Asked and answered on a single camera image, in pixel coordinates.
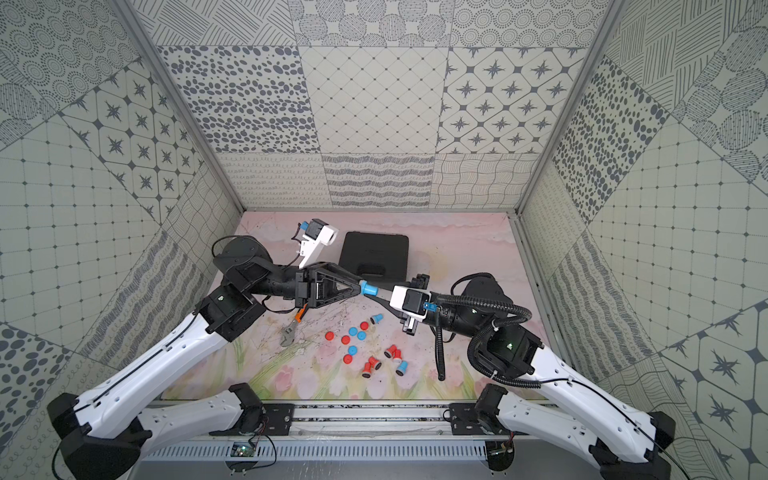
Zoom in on black plastic tool case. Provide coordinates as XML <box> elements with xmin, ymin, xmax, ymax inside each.
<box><xmin>339</xmin><ymin>231</ymin><xmax>410</xmax><ymax>286</ymax></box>

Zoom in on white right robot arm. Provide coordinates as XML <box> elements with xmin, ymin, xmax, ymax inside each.
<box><xmin>382</xmin><ymin>272</ymin><xmax>676</xmax><ymax>479</ymax></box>

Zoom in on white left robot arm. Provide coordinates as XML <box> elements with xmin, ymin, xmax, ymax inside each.
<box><xmin>47</xmin><ymin>235</ymin><xmax>378</xmax><ymax>479</ymax></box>

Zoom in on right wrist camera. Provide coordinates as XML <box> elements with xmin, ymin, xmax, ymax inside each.
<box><xmin>389</xmin><ymin>286</ymin><xmax>431</xmax><ymax>321</ymax></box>

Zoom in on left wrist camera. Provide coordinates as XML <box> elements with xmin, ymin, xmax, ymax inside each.
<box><xmin>299</xmin><ymin>219</ymin><xmax>338</xmax><ymax>269</ymax></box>

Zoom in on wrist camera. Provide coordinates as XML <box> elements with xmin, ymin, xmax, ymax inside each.
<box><xmin>299</xmin><ymin>219</ymin><xmax>338</xmax><ymax>269</ymax></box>
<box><xmin>389</xmin><ymin>286</ymin><xmax>431</xmax><ymax>321</ymax></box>

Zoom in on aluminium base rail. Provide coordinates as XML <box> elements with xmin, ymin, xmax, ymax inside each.
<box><xmin>145</xmin><ymin>400</ymin><xmax>597</xmax><ymax>471</ymax></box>

